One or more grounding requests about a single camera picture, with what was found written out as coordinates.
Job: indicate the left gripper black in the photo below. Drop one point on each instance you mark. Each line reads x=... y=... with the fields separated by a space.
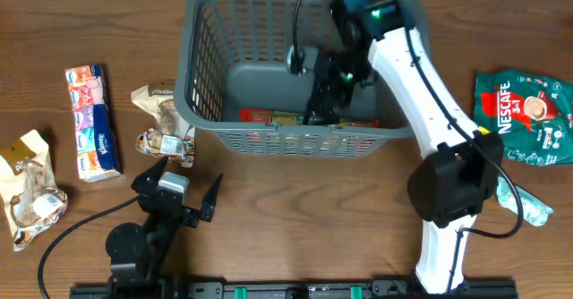
x=177 y=210

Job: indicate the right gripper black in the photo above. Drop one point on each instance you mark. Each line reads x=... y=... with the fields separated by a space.
x=321 y=89

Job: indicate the orange red noodle packet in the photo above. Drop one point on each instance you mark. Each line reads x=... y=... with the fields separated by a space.
x=257 y=115

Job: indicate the green Nescafe coffee bag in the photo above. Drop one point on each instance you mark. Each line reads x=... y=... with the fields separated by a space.
x=531 y=113

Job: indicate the light teal small packet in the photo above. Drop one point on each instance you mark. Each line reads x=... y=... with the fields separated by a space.
x=535 y=211

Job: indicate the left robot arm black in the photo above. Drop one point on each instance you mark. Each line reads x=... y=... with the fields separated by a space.
x=137 y=251

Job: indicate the beige mushroom snack bag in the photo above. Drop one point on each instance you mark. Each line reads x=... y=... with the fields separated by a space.
x=171 y=136

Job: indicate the Kleenex tissue multipack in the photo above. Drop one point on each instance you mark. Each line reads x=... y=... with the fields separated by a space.
x=97 y=154

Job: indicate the grey plastic basket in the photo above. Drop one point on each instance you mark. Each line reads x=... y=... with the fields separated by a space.
x=233 y=56

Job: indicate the beige snack bag far left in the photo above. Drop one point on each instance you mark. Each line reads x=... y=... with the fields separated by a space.
x=32 y=200

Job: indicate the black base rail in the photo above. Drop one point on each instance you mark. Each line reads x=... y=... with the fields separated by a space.
x=381 y=288

